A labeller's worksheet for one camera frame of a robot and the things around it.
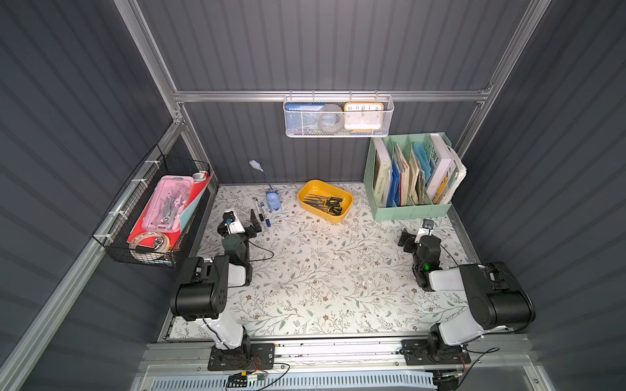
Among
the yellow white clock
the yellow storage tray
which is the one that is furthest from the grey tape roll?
the yellow storage tray

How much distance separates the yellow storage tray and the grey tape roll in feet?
1.05

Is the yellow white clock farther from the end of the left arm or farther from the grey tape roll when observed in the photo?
the end of the left arm

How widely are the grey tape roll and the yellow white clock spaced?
25 mm

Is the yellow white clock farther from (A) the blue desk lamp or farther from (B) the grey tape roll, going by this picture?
(A) the blue desk lamp

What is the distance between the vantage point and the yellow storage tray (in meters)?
1.07

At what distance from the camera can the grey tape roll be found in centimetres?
88
